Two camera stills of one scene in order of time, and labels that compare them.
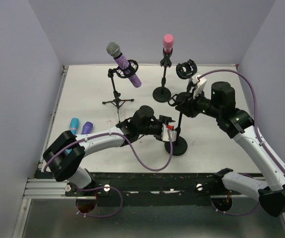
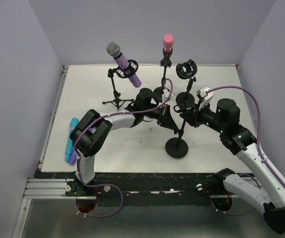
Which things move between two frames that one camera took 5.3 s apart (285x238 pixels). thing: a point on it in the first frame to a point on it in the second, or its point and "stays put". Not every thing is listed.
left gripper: [164, 120] to [165, 119]
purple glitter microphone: [114, 49] stays put
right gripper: [187, 106] to [193, 116]
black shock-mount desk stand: [185, 70] stays put
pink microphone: [168, 41] stays put
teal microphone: [74, 123] stays put
